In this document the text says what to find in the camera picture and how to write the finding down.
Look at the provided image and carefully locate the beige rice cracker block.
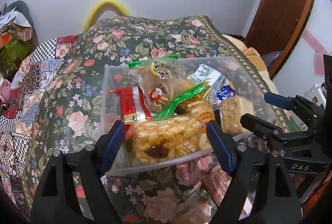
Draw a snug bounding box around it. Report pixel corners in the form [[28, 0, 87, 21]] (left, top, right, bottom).
[[220, 96, 255, 136]]

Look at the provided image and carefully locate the blue round cracker bag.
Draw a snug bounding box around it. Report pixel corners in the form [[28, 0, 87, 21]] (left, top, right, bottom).
[[217, 85, 235, 100]]

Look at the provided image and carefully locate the orange label biscuit pack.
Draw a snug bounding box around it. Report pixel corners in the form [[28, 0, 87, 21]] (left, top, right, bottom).
[[187, 100, 215, 133]]

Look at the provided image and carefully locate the silver yellow snack packet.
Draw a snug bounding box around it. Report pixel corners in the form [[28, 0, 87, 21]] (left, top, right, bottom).
[[187, 64, 230, 103]]

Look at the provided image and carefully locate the green bread bag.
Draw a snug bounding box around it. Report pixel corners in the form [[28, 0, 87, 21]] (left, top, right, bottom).
[[128, 55, 209, 119]]

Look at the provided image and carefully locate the caramel puffed rice pack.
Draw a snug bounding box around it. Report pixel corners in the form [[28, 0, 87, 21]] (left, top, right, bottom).
[[128, 114, 208, 165]]

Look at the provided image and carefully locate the red white snack packet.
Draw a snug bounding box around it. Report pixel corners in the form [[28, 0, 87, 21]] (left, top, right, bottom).
[[115, 86, 152, 126]]

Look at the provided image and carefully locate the yellow beige blanket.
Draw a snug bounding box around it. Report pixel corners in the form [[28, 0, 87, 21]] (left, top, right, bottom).
[[222, 34, 278, 94]]

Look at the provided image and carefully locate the brown cookie tube pack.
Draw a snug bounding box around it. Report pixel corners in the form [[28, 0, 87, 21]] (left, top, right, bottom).
[[202, 166, 232, 207]]

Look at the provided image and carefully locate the floral green bedspread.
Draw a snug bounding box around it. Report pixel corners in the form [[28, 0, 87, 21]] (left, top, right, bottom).
[[21, 15, 294, 224]]

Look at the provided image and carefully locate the clear plastic storage bin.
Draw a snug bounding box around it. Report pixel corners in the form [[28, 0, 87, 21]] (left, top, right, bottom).
[[101, 56, 275, 176]]

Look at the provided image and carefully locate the wooden door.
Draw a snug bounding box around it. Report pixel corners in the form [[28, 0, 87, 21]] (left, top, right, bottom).
[[245, 0, 315, 78]]

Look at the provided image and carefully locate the pink plush toy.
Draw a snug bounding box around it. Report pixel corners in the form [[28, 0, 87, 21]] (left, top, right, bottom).
[[0, 77, 11, 103]]

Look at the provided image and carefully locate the patchwork quilt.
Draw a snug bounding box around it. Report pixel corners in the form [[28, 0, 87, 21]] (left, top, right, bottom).
[[1, 36, 76, 218]]

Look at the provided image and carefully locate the pile of clothes and bags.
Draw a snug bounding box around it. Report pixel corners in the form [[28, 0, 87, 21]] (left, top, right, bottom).
[[1, 0, 34, 80]]

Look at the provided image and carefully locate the yellow foam arch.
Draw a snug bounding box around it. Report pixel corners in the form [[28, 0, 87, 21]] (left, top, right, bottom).
[[83, 0, 131, 31]]

